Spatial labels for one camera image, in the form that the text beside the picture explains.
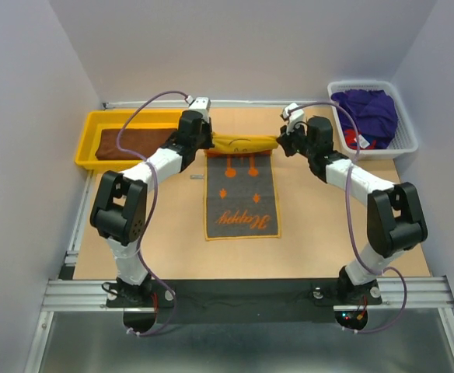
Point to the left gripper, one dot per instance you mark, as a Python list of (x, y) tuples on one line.
[(205, 127)]

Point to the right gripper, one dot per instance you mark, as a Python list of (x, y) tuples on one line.
[(286, 139)]

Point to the brown towel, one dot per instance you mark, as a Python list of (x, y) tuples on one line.
[(143, 141)]

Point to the orange towel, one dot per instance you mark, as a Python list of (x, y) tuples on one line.
[(240, 195)]

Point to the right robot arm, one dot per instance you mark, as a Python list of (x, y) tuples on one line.
[(395, 220)]

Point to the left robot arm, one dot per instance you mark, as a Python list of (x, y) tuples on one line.
[(120, 213)]

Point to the red blue towel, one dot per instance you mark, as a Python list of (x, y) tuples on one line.
[(357, 140)]

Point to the purple towel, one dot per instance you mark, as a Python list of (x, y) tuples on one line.
[(374, 114)]

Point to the yellow plastic tray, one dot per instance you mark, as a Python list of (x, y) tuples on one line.
[(96, 121)]

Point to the white plastic basket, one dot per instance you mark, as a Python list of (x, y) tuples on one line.
[(405, 141)]

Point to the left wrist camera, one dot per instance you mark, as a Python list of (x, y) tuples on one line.
[(200, 104)]

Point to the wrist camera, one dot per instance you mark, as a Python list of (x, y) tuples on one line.
[(200, 104), (293, 116)]

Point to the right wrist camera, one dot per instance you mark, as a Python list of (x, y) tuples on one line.
[(293, 116)]

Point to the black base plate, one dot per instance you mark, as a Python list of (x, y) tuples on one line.
[(149, 307)]

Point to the aluminium frame rail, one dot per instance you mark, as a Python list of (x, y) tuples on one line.
[(88, 296)]

